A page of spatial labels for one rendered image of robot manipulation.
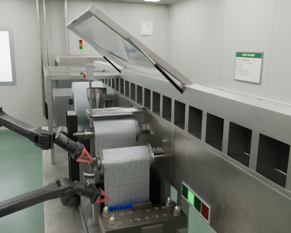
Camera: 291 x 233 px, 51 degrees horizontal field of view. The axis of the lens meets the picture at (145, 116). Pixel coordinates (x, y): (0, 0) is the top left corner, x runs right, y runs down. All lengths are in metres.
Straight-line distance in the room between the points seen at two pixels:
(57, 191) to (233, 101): 0.85
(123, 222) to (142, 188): 0.22
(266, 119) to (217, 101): 0.26
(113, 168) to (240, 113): 0.75
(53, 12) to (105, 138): 5.46
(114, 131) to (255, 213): 0.96
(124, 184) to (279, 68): 3.17
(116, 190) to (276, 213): 0.86
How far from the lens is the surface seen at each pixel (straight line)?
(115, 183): 1.56
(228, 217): 1.16
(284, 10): 4.37
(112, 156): 1.52
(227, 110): 1.07
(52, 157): 2.55
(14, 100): 7.05
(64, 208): 1.91
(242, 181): 1.04
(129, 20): 7.24
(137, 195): 1.63
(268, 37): 4.53
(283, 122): 0.87
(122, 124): 1.74
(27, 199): 1.42
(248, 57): 4.81
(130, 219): 1.51
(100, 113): 1.74
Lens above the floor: 1.82
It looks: 13 degrees down
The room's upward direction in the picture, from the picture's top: 1 degrees clockwise
